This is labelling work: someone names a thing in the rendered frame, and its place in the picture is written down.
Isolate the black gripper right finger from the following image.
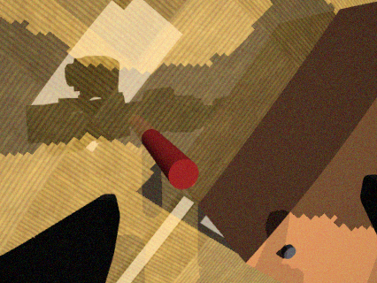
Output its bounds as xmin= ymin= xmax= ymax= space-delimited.
xmin=360 ymin=174 xmax=377 ymax=233

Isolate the red peg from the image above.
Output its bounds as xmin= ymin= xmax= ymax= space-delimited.
xmin=142 ymin=130 xmax=198 ymax=188

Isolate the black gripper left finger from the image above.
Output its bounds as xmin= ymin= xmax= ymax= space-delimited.
xmin=0 ymin=194 xmax=120 ymax=283

